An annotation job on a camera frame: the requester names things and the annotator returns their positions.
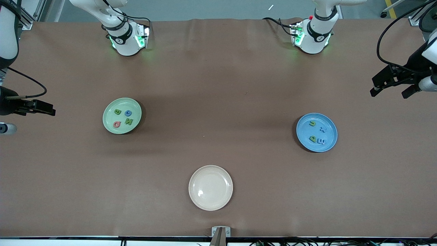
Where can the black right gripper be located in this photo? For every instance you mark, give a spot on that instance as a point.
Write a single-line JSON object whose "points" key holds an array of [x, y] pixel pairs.
{"points": [[7, 103]]}

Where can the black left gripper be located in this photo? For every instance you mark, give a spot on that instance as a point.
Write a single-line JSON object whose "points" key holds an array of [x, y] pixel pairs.
{"points": [[410, 64]]}

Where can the red letter Q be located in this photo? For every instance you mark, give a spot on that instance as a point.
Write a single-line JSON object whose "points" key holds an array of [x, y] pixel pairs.
{"points": [[115, 125]]}

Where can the blue letter G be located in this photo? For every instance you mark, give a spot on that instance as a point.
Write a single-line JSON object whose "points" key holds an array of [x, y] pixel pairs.
{"points": [[125, 113]]}

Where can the green letter N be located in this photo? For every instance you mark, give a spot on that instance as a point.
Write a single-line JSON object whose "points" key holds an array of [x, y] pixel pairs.
{"points": [[128, 121]]}

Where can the blue letter t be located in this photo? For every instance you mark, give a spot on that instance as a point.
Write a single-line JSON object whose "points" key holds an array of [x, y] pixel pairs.
{"points": [[323, 129]]}

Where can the blue letter m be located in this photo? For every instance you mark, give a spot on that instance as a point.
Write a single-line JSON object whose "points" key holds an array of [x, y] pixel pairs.
{"points": [[322, 141]]}

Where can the green letter p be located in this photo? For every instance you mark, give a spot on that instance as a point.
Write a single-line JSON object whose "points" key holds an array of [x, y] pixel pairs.
{"points": [[311, 138]]}

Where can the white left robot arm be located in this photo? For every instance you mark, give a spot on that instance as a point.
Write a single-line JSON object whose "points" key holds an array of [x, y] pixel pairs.
{"points": [[315, 37]]}

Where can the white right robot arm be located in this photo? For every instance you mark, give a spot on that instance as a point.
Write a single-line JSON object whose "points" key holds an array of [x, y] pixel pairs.
{"points": [[124, 41]]}

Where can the metal stand leg with caster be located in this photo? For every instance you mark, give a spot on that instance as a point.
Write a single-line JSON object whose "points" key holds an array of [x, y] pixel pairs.
{"points": [[384, 14]]}

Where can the green plate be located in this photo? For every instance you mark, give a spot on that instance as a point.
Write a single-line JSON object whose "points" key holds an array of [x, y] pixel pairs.
{"points": [[122, 102]]}

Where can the blue plate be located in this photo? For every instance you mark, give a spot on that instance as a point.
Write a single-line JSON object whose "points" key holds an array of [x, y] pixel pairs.
{"points": [[329, 136]]}

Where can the brown table mat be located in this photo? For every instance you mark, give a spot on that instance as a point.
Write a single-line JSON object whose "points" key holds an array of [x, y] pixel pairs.
{"points": [[218, 68]]}

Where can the beige plate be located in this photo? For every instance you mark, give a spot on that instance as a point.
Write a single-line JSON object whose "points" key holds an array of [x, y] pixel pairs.
{"points": [[210, 188]]}

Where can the aluminium frame profile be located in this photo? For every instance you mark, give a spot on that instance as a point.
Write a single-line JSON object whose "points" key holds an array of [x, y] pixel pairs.
{"points": [[27, 23], [413, 21]]}

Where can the table edge rail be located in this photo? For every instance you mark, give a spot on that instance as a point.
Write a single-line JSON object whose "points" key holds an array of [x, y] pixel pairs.
{"points": [[68, 236]]}

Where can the grey metal camera bracket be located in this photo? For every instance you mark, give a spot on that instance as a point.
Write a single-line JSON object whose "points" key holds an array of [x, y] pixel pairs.
{"points": [[214, 231]]}

